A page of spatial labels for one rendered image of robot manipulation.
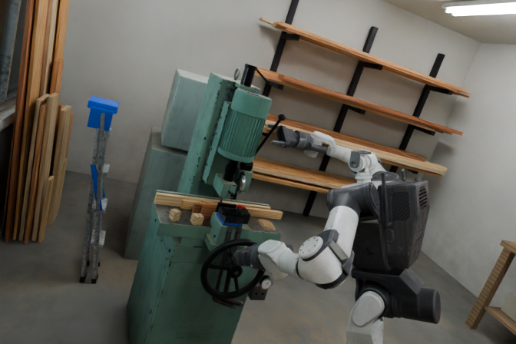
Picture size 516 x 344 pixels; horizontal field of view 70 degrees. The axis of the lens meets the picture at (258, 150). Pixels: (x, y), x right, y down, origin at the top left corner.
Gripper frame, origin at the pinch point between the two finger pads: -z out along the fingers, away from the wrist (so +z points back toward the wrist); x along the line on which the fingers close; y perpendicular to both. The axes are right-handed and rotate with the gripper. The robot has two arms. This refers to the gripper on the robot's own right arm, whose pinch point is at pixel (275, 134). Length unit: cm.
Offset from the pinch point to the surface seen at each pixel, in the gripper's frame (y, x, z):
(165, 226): 33, 34, -43
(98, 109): 57, -49, -73
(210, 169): 30.4, 2.2, -21.1
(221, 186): 26.9, 14.4, -17.6
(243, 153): 7.7, 8.2, -14.4
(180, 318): 73, 59, -24
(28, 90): 86, -81, -113
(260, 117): -7.5, -1.2, -11.5
